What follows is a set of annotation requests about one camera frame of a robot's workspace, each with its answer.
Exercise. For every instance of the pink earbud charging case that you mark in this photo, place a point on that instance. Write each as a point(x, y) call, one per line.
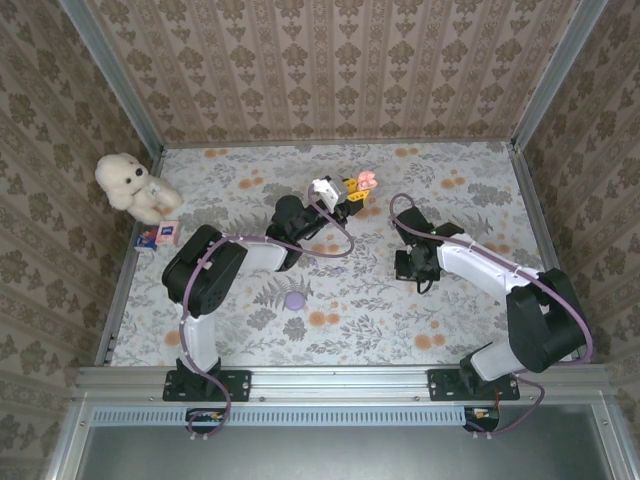
point(366, 180)

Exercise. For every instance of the purple earbud charging case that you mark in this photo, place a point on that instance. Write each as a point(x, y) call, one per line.
point(294, 300)

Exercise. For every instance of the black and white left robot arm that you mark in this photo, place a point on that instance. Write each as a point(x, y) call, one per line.
point(220, 280)

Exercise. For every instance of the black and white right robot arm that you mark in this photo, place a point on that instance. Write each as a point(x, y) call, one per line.
point(540, 325)

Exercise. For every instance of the floral patterned table sheet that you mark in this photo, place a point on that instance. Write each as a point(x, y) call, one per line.
point(350, 340)

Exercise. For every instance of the pink tissue pack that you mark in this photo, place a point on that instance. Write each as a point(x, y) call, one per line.
point(167, 233)

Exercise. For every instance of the small blue card box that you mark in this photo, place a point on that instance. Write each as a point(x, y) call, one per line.
point(146, 239)

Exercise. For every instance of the white plush teddy bear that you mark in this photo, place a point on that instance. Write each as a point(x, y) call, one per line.
point(130, 185)

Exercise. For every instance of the grey metal panel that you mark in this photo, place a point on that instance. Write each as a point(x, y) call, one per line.
point(325, 455)

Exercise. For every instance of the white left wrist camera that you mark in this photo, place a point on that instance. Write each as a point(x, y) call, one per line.
point(325, 192)

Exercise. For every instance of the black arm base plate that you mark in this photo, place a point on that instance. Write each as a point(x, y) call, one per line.
point(440, 385)
point(240, 385)

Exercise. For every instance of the long aluminium frame rail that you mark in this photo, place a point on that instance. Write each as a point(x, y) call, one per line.
point(340, 382)

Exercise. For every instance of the aluminium frame corner post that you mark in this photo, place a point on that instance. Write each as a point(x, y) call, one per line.
point(560, 75)
point(112, 75)

